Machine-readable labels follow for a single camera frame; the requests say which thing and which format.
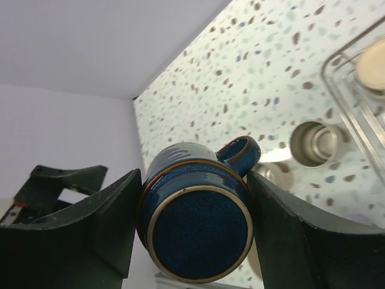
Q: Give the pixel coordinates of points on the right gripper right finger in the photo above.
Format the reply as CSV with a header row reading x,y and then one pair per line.
x,y
302,246

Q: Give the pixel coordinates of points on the centre steel tumbler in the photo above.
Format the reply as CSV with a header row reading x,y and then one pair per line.
x,y
277,173

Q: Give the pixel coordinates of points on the steel tumbler cork band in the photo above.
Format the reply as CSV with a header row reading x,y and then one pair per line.
x,y
370,70

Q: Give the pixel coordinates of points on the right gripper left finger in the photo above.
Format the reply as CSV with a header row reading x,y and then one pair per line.
x,y
86,245

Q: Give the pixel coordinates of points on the right steel tumbler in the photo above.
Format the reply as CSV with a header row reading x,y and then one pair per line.
x,y
314,144

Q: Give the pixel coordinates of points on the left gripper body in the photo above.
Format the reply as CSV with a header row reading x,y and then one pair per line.
x,y
39,196

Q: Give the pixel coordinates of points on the steel tumbler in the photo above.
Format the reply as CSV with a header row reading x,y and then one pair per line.
x,y
314,144
277,173

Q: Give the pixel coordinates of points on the dark blue ceramic mug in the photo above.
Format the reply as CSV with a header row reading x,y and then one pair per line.
x,y
194,215

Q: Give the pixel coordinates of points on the wire dish rack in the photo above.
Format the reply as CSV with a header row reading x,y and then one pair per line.
x,y
361,108

